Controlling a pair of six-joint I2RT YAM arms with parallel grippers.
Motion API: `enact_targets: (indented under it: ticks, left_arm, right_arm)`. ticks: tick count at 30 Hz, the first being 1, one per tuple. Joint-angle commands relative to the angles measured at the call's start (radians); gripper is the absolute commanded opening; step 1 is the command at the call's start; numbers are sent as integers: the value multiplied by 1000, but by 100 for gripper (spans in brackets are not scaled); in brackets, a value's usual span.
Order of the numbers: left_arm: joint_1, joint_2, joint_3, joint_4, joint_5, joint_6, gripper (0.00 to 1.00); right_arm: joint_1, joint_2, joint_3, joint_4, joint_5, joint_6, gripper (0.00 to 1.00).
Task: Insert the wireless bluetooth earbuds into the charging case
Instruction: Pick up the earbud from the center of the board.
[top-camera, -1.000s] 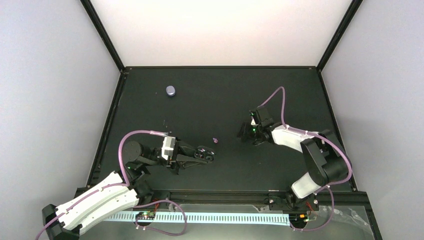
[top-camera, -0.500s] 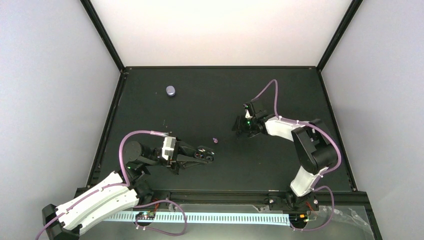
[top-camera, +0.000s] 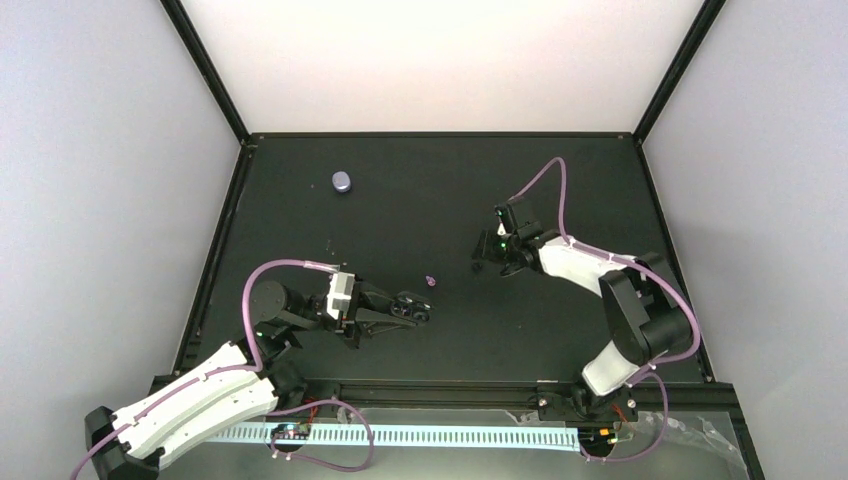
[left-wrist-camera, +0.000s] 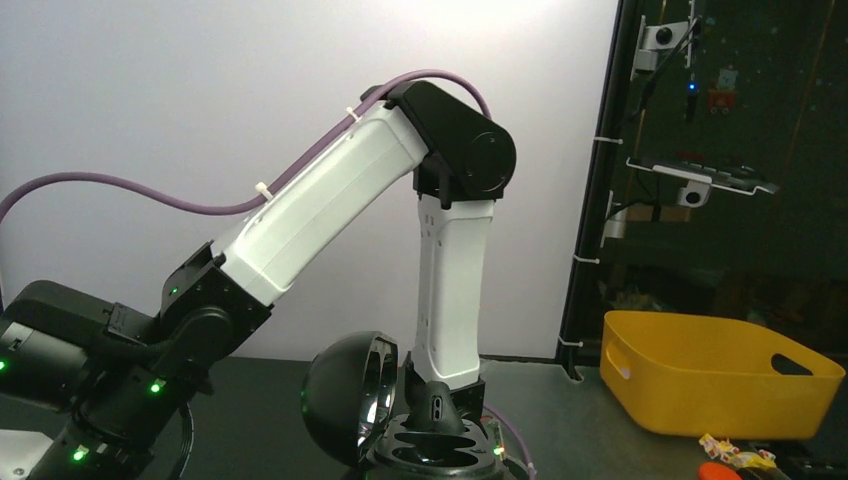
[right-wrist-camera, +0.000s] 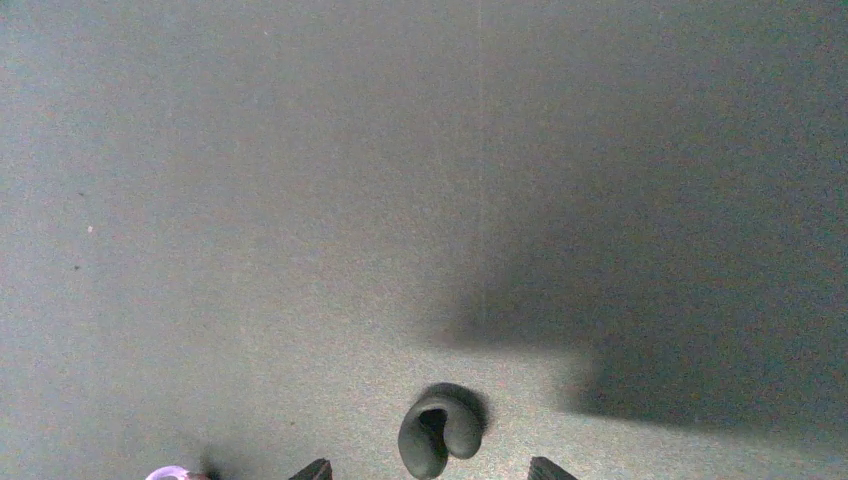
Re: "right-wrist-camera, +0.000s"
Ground purple earbud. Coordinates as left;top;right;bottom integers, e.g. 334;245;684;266
145;465;208;480

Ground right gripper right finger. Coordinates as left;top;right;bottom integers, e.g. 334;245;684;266
527;456;577;480

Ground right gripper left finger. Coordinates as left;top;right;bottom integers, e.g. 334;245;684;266
289;458;333;480

